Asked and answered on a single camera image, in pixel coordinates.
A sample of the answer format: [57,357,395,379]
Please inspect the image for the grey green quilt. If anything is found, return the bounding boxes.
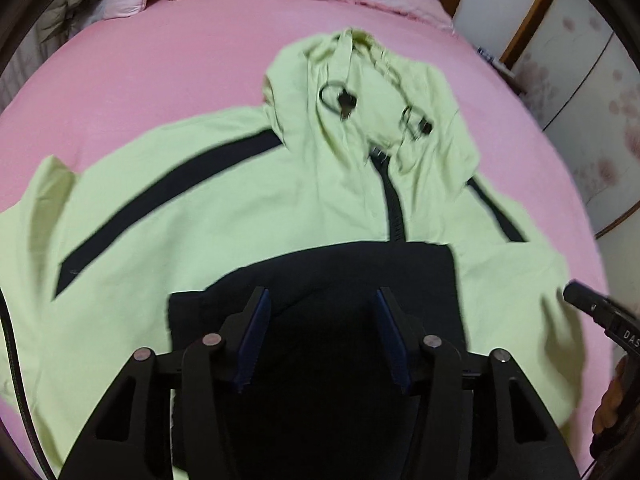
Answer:
[36,0,119,52]

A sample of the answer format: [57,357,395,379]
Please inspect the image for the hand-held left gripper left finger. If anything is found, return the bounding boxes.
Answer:
[59,286,273,480]

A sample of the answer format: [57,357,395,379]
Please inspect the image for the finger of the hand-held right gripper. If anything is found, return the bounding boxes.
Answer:
[563,281,609,322]

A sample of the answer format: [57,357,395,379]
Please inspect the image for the bed with pink sheet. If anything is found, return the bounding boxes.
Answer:
[0,0,617,480]

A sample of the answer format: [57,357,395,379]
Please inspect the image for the floral sliding wardrobe door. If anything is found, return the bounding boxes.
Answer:
[500,0,640,241]

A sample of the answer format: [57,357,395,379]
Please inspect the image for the green and black hoodie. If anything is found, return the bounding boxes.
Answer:
[0,27,588,480]

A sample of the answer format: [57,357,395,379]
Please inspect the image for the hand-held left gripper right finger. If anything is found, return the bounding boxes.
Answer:
[375,287,581,480]

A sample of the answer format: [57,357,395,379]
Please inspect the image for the person's right hand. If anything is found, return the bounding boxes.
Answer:
[592,356,631,437]

